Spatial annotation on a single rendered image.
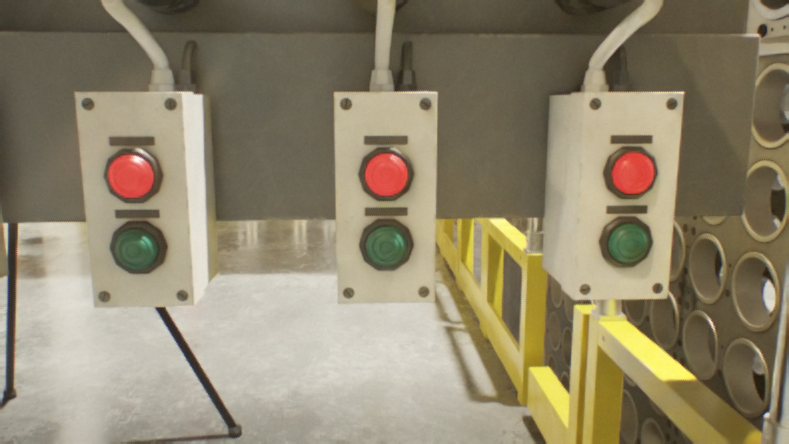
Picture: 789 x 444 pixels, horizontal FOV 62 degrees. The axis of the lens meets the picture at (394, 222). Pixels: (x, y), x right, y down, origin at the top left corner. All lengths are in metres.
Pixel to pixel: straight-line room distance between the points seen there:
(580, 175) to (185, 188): 0.27
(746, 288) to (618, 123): 1.99
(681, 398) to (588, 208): 0.48
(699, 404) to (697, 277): 1.78
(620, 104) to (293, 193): 0.26
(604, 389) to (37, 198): 0.94
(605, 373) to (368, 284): 0.79
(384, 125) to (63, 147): 0.27
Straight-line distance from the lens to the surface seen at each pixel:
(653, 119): 0.50
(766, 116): 2.38
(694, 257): 2.68
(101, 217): 0.49
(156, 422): 1.74
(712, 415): 0.90
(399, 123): 0.45
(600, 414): 1.25
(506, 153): 0.56
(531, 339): 1.68
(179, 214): 0.48
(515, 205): 0.57
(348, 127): 0.45
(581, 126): 0.48
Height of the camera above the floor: 0.76
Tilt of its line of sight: 11 degrees down
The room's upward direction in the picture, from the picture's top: straight up
